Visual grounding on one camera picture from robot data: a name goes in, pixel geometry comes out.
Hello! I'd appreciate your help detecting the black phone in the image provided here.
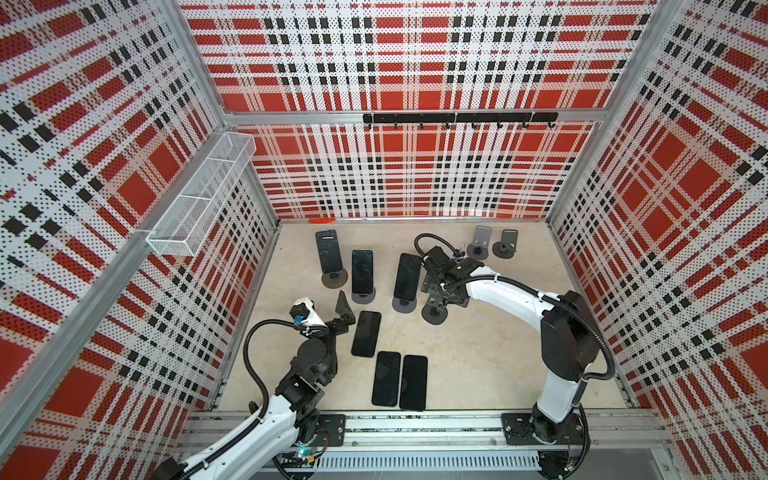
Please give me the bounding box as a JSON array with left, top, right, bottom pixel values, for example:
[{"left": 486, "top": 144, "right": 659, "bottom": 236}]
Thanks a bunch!
[
  {"left": 399, "top": 355, "right": 428, "bottom": 411},
  {"left": 371, "top": 351, "right": 402, "bottom": 407},
  {"left": 315, "top": 229, "right": 344, "bottom": 274},
  {"left": 352, "top": 250, "right": 375, "bottom": 296},
  {"left": 394, "top": 253, "right": 422, "bottom": 301},
  {"left": 351, "top": 311, "right": 382, "bottom": 358}
]

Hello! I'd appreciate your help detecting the grey phone stand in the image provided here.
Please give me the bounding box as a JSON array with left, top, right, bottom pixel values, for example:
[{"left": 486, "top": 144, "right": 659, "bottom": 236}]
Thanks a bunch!
[
  {"left": 321, "top": 269, "right": 349, "bottom": 289},
  {"left": 351, "top": 289, "right": 376, "bottom": 305},
  {"left": 421, "top": 290, "right": 448, "bottom": 325},
  {"left": 492, "top": 229, "right": 519, "bottom": 259},
  {"left": 392, "top": 297, "right": 418, "bottom": 314}
]

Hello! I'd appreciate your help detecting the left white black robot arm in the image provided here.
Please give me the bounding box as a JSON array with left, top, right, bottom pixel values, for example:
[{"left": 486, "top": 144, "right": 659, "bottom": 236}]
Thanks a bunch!
[{"left": 151, "top": 292, "right": 356, "bottom": 479}]

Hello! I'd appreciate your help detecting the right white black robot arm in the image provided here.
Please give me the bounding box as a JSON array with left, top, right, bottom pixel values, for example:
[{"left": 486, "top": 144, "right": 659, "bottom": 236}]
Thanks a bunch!
[{"left": 414, "top": 233, "right": 616, "bottom": 445}]

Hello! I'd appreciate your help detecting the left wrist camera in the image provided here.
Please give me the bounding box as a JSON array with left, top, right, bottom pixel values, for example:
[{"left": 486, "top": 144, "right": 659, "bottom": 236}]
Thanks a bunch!
[{"left": 289, "top": 297, "right": 326, "bottom": 332}]

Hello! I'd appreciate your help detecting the red marker at wall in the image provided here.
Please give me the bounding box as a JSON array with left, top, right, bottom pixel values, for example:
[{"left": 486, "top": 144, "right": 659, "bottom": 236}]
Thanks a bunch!
[{"left": 308, "top": 217, "right": 336, "bottom": 225}]

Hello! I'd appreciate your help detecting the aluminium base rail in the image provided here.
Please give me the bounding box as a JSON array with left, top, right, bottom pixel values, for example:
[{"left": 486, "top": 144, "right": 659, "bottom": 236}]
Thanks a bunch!
[{"left": 179, "top": 409, "right": 673, "bottom": 475}]

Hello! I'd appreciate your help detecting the black hook rail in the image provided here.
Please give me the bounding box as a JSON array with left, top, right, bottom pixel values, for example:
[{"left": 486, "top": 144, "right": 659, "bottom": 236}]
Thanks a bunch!
[{"left": 362, "top": 111, "right": 559, "bottom": 126}]

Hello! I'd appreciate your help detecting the white wire mesh basket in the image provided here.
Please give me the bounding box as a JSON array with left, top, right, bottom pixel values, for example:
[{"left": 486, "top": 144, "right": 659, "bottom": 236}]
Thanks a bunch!
[{"left": 147, "top": 132, "right": 255, "bottom": 257}]

